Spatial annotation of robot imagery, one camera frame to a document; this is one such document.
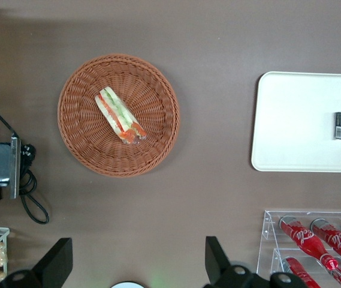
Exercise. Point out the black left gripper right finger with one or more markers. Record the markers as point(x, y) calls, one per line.
point(218, 264)

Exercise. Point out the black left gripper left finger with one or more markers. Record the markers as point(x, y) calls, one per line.
point(50, 267)

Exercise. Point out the triangle sandwich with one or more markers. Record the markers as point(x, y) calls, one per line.
point(116, 115)

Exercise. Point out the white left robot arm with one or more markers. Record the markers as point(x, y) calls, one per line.
point(127, 285)

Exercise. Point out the cream rectangular serving tray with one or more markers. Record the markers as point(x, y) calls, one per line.
point(293, 120)

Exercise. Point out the round brown wicker basket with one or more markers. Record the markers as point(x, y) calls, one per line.
point(146, 90)

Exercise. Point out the clear acrylic bottle rack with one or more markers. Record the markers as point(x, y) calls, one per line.
point(266, 228)

